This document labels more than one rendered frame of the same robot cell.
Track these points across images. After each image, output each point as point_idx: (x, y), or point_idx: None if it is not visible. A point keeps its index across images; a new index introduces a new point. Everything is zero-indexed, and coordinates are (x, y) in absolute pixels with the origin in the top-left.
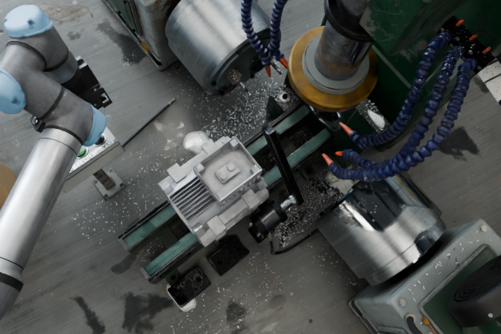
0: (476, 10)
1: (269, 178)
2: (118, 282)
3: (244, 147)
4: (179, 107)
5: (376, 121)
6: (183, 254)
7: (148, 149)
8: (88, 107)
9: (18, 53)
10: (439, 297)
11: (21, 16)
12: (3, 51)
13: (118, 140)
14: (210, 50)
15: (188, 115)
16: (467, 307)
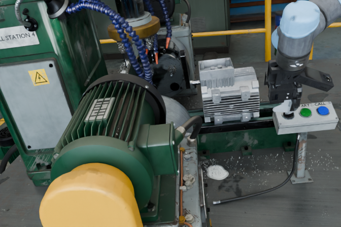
0: None
1: (191, 114)
2: (313, 131)
3: (199, 67)
4: (213, 197)
5: (127, 62)
6: (264, 101)
7: (256, 183)
8: (279, 27)
9: (312, 0)
10: (171, 25)
11: (301, 7)
12: (325, 5)
13: (273, 112)
14: (173, 105)
15: (210, 190)
16: None
